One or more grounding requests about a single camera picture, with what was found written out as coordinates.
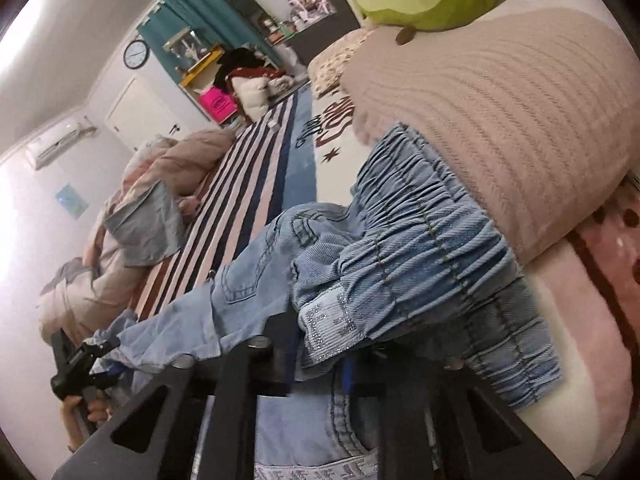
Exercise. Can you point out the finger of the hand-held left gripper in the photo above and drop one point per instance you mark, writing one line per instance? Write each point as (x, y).
(97, 349)
(107, 377)

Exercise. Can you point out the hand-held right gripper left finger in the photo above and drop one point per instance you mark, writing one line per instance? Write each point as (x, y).
(240, 385)

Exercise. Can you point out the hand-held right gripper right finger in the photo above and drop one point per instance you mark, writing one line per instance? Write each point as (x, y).
(410, 410)

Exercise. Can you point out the light blue denim pants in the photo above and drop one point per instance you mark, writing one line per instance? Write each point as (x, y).
(400, 240)

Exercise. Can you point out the person's left hand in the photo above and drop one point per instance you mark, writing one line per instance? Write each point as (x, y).
(92, 412)

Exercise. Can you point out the grey cloth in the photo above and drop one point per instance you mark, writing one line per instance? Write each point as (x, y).
(145, 225)

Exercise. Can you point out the pink and white duvet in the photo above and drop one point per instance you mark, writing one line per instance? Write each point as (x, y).
(170, 165)

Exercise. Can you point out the pink patterned bed sheet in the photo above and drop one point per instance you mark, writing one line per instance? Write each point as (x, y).
(590, 310)

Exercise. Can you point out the white air conditioner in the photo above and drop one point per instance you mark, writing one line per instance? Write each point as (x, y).
(57, 144)

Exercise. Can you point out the striped fleece blanket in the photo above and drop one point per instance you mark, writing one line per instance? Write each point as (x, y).
(240, 175)

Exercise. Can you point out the white door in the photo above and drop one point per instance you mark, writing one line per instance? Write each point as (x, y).
(140, 115)

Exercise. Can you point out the small white box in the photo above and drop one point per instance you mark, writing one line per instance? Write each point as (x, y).
(273, 125)

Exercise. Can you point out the pink shopping bag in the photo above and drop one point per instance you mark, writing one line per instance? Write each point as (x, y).
(216, 104)

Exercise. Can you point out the white puffy jacket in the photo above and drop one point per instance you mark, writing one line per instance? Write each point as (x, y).
(255, 97)

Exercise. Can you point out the yellow shelf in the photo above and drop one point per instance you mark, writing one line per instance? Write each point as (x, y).
(202, 65)

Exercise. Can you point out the glass display case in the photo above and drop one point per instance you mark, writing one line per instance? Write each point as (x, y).
(181, 47)

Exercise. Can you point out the pink ribbed pillow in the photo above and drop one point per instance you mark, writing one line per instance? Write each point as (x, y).
(500, 110)

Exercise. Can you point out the black clothes pile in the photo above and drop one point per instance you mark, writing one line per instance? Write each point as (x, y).
(245, 60)

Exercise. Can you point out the floral pillow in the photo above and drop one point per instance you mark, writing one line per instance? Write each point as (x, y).
(332, 65)

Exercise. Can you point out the teal curtain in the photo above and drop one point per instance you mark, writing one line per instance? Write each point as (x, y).
(200, 5)

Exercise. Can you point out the green avocado plush toy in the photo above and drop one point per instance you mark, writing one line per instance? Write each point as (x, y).
(440, 0)

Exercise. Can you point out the small blue wall poster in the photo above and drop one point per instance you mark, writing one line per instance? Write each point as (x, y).
(71, 201)

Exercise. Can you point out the round wall clock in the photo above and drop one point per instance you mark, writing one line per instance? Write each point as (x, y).
(135, 54)

